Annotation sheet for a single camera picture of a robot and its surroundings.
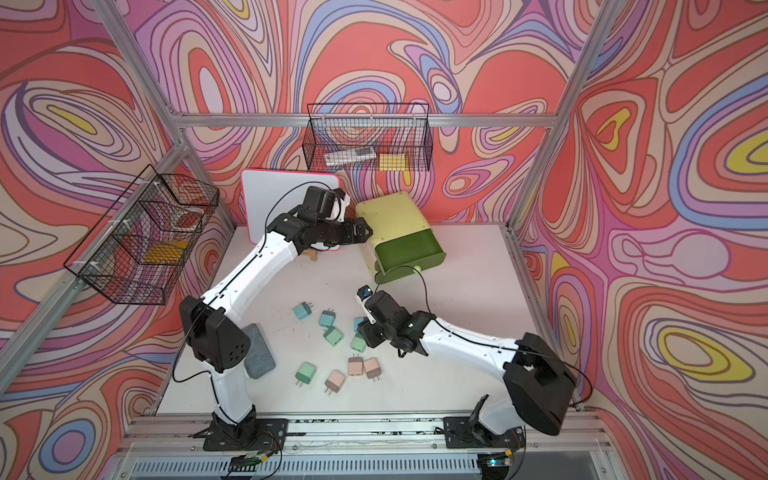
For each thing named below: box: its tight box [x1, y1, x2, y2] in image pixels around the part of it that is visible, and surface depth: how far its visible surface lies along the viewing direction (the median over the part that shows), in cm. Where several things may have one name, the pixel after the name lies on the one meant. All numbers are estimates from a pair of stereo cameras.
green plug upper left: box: [323, 326, 344, 346], surface depth 90 cm
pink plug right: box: [363, 357, 382, 382], surface depth 84 cm
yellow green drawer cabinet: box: [355, 191, 446, 285], surface depth 93 cm
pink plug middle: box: [348, 354, 364, 377], surface depth 85 cm
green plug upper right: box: [350, 332, 367, 353], surface depth 90 cm
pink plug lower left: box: [324, 370, 346, 395], surface depth 82 cm
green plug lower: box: [295, 362, 317, 387], surface depth 84 cm
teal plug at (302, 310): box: [293, 301, 314, 321], surface depth 96 cm
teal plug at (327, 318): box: [319, 308, 336, 327], surface depth 95 cm
